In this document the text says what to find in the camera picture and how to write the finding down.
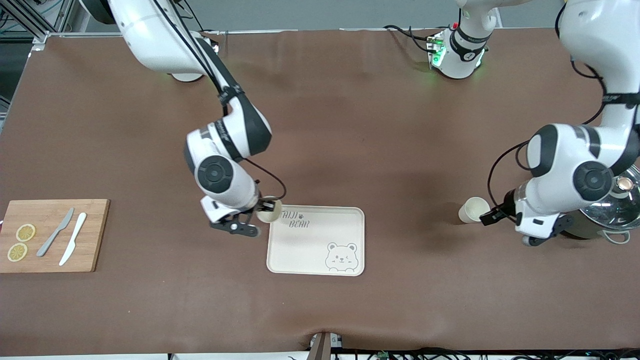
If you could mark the metal table edge bracket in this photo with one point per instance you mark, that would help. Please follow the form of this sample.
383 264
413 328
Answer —
322 347

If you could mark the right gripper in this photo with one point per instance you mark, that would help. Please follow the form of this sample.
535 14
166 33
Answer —
263 203

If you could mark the yellow lemon slice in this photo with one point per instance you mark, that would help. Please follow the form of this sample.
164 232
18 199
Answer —
17 252
25 232

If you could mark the aluminium frame post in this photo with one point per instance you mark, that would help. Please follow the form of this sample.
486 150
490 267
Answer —
64 17

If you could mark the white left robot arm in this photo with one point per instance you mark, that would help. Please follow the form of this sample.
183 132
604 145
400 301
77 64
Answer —
600 30

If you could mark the grey pot with glass lid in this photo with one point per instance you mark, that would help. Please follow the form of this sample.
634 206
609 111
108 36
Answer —
595 233

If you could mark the brown table cover mat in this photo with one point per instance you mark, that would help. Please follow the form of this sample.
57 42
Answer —
350 125

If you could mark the white plastic knife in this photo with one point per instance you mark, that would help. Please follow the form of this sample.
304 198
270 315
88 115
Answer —
75 235

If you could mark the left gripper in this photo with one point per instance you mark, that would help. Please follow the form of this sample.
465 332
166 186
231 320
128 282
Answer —
506 204

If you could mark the cream bear print tray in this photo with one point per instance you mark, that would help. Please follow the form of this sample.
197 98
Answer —
310 250

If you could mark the grey plastic knife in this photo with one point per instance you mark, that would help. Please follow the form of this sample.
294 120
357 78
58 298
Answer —
52 237

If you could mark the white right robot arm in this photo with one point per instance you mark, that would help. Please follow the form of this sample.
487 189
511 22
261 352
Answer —
155 35

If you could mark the wooden cutting board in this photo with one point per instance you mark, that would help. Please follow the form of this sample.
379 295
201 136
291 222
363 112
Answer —
95 225

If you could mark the white IKEA cup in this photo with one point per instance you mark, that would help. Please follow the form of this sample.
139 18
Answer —
269 217
472 210

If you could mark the glass pot lid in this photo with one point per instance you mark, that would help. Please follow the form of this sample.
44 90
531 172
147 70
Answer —
627 207

